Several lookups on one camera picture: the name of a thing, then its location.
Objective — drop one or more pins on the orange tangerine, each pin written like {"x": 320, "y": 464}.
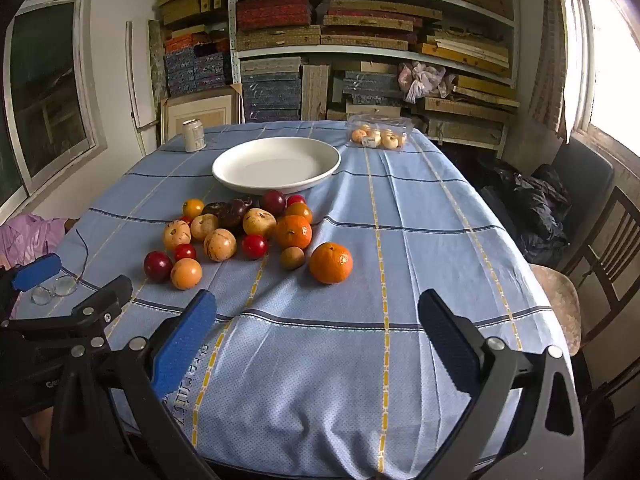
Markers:
{"x": 330, "y": 262}
{"x": 293, "y": 231}

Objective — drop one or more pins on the pink cloth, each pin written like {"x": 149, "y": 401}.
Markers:
{"x": 25, "y": 240}

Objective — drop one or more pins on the stack of blue patterned boxes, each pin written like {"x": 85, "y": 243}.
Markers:
{"x": 200, "y": 70}

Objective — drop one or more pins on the small orange tomato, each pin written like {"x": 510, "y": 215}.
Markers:
{"x": 193, "y": 207}

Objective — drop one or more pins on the stack of tan flat boxes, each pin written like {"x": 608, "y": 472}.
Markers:
{"x": 280, "y": 37}

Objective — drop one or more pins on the weathered grey upright box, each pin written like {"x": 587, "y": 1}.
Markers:
{"x": 315, "y": 92}

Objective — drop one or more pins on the orange mandarin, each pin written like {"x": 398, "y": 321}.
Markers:
{"x": 300, "y": 210}

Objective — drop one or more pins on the light wooden flat box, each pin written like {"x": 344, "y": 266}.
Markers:
{"x": 372, "y": 110}

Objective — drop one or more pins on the stack of yellow flat boxes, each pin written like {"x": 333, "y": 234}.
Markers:
{"x": 465, "y": 50}

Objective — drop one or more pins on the stack of red patterned boxes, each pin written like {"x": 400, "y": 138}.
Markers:
{"x": 272, "y": 10}

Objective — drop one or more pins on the green marble slab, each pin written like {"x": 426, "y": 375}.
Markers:
{"x": 157, "y": 60}

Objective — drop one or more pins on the black jacket on chair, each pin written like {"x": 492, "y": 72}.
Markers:
{"x": 530, "y": 210}

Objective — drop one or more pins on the pale orange fruit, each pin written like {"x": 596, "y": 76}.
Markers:
{"x": 186, "y": 273}
{"x": 177, "y": 234}

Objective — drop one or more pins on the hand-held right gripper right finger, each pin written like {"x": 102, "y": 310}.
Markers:
{"x": 450, "y": 345}

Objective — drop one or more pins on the dark red plum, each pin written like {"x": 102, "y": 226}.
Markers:
{"x": 273, "y": 201}
{"x": 158, "y": 265}

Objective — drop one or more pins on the dark water chestnut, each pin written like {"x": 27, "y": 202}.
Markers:
{"x": 212, "y": 208}
{"x": 242, "y": 204}
{"x": 231, "y": 219}

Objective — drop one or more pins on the brown woven curtain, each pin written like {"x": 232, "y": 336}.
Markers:
{"x": 550, "y": 60}

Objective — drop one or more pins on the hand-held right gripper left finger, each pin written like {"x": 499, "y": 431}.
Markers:
{"x": 185, "y": 340}

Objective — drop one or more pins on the stack of grey slate boxes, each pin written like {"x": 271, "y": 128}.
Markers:
{"x": 270, "y": 95}

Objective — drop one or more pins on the white beverage can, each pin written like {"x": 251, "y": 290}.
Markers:
{"x": 193, "y": 135}

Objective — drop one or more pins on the stack of olive yellow boxes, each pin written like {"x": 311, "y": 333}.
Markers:
{"x": 182, "y": 7}

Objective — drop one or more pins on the beige wooden picture frame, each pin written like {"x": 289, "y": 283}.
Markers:
{"x": 172, "y": 120}

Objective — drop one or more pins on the clear plastic clamshell box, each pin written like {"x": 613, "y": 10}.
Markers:
{"x": 380, "y": 122}

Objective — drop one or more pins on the small brown fruit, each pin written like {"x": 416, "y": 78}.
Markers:
{"x": 292, "y": 258}

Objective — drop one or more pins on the brown wooden chair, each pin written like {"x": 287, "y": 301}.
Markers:
{"x": 557, "y": 300}

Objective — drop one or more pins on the blue plaid tablecloth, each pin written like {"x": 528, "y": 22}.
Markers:
{"x": 350, "y": 360}

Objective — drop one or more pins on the stack of dark grey boxes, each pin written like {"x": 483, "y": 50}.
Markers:
{"x": 372, "y": 85}

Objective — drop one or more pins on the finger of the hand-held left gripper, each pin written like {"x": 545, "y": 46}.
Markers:
{"x": 107, "y": 295}
{"x": 36, "y": 271}

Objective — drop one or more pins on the white metal shelf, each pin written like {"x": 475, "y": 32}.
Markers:
{"x": 350, "y": 51}

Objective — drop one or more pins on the yellow speckled fruit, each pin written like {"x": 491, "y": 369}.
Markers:
{"x": 259, "y": 222}
{"x": 204, "y": 226}
{"x": 220, "y": 244}

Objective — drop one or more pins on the white plate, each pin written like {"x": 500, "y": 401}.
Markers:
{"x": 275, "y": 160}

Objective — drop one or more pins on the red cherry tomato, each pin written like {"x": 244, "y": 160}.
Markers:
{"x": 254, "y": 246}
{"x": 185, "y": 251}
{"x": 296, "y": 200}
{"x": 186, "y": 219}

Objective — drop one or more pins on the small pale round fruit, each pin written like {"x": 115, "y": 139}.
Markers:
{"x": 374, "y": 133}
{"x": 387, "y": 134}
{"x": 393, "y": 142}
{"x": 358, "y": 135}

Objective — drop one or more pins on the dark padded chair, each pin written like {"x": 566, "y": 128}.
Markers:
{"x": 585, "y": 170}

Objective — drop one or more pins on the bright sunlit window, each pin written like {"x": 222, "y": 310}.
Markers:
{"x": 615, "y": 60}

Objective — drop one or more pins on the white leaning board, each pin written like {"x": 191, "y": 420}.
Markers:
{"x": 137, "y": 85}

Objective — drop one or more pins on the white framed dark window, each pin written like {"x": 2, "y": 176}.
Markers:
{"x": 45, "y": 85}

